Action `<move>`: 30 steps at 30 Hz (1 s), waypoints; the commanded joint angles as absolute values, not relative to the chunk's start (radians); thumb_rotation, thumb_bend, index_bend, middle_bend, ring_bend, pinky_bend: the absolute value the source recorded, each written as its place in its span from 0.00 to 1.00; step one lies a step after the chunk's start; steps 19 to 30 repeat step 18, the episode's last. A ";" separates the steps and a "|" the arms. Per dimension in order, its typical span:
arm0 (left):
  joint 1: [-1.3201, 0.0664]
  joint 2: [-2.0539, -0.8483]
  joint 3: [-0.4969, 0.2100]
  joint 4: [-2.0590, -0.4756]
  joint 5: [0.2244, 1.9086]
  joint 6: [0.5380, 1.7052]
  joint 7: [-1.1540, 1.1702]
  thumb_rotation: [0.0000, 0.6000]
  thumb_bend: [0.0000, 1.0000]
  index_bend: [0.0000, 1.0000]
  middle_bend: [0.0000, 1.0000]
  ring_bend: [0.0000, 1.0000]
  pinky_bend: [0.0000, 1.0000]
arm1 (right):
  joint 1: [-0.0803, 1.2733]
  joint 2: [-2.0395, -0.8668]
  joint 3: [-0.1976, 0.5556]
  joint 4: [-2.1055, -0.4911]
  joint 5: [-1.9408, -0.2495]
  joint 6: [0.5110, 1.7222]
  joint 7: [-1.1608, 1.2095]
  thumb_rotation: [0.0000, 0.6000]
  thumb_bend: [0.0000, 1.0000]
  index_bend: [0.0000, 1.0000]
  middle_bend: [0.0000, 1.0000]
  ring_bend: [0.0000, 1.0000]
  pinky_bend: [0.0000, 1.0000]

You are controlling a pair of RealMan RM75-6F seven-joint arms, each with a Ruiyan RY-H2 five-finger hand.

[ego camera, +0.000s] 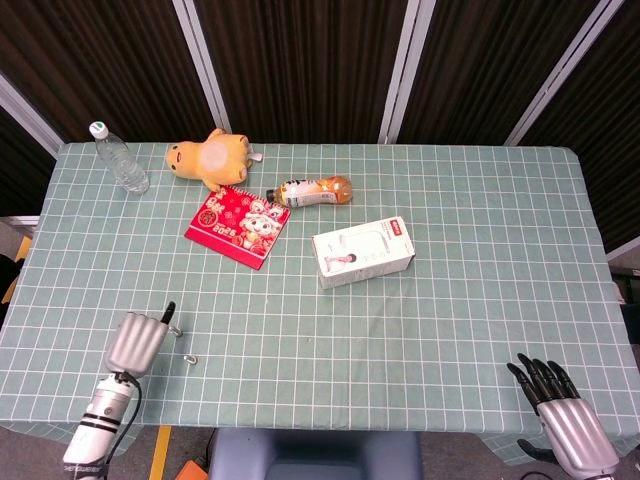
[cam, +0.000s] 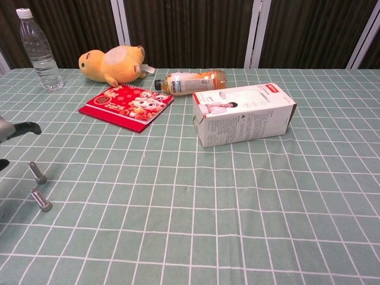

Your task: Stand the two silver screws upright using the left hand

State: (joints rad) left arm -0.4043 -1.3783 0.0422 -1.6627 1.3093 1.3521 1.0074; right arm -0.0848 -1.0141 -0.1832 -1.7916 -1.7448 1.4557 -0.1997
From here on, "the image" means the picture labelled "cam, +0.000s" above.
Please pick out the white cardboard product box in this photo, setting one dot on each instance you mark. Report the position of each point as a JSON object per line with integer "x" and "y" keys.
{"x": 237, "y": 118}

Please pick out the dark ribbed partition panel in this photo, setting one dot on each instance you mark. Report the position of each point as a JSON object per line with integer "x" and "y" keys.
{"x": 311, "y": 29}
{"x": 190, "y": 29}
{"x": 373, "y": 58}
{"x": 68, "y": 23}

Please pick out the green checked tablecloth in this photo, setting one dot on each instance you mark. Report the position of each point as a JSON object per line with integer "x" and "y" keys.
{"x": 190, "y": 207}

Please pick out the metal bolt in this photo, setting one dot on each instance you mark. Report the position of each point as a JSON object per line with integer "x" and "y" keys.
{"x": 41, "y": 201}
{"x": 37, "y": 173}

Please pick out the orange tea drink bottle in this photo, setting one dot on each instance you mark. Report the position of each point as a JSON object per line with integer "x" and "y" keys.
{"x": 193, "y": 81}

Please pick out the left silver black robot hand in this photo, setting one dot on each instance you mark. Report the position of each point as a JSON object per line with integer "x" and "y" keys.
{"x": 9, "y": 129}

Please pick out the clear plastic water bottle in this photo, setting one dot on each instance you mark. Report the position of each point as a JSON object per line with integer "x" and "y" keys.
{"x": 40, "y": 50}

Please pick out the yellow plush duck toy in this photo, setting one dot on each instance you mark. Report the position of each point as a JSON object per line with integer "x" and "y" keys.
{"x": 118, "y": 66}

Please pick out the red desk calendar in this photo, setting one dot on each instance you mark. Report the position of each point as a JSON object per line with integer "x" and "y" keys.
{"x": 127, "y": 105}

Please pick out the white partition frame post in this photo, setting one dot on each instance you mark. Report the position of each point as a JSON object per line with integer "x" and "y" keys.
{"x": 363, "y": 38}
{"x": 2, "y": 63}
{"x": 120, "y": 20}
{"x": 255, "y": 32}

